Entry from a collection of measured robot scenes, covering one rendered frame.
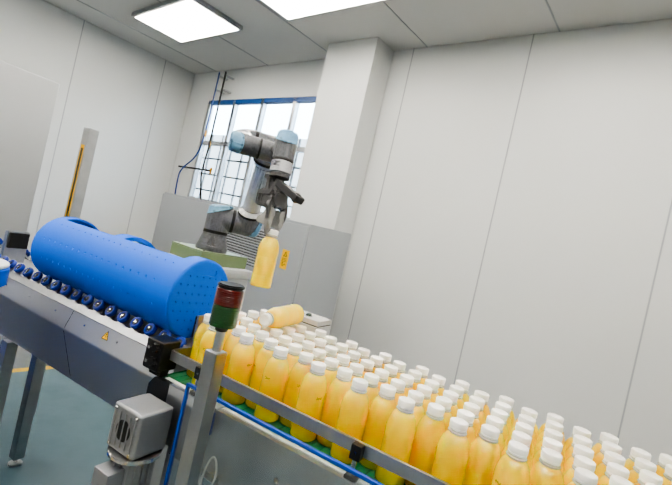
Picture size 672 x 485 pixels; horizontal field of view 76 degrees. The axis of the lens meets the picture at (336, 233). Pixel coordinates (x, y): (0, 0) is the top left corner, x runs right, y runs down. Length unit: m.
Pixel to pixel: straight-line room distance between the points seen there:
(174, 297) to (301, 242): 1.77
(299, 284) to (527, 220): 1.86
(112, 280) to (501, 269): 2.89
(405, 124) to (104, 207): 4.53
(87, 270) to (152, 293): 0.37
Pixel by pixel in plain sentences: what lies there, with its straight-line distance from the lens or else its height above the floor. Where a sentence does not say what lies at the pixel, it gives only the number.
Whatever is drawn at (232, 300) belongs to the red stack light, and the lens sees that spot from 1.02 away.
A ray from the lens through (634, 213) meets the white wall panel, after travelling 3.63.
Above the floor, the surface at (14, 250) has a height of 0.99.
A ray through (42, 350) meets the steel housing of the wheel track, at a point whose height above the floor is 0.68.
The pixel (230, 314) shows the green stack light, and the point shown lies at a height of 1.20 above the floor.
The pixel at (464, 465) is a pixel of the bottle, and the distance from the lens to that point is 1.07.
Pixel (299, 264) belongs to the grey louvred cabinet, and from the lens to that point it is 3.17.
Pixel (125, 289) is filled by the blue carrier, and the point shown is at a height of 1.07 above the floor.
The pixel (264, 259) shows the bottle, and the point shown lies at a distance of 1.41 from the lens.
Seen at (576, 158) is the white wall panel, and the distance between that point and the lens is 3.77.
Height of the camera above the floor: 1.43
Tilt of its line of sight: level
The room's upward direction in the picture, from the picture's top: 13 degrees clockwise
